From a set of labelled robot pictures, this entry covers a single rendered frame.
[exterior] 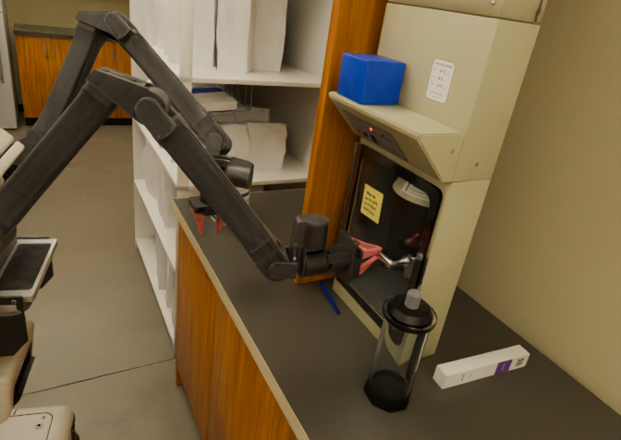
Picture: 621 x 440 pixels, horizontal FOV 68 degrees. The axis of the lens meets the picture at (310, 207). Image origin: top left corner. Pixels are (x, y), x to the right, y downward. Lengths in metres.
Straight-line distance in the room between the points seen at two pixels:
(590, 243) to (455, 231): 0.39
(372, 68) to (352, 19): 0.19
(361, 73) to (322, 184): 0.36
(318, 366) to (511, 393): 0.45
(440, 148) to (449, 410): 0.57
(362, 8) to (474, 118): 0.40
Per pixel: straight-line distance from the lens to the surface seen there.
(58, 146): 0.88
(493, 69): 0.92
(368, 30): 1.18
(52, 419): 1.95
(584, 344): 1.37
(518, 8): 0.94
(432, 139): 0.87
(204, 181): 0.86
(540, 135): 1.35
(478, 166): 0.98
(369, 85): 1.00
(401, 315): 0.93
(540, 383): 1.31
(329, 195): 1.26
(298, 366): 1.11
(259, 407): 1.30
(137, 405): 2.30
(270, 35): 2.17
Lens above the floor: 1.71
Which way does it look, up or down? 25 degrees down
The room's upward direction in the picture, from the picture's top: 9 degrees clockwise
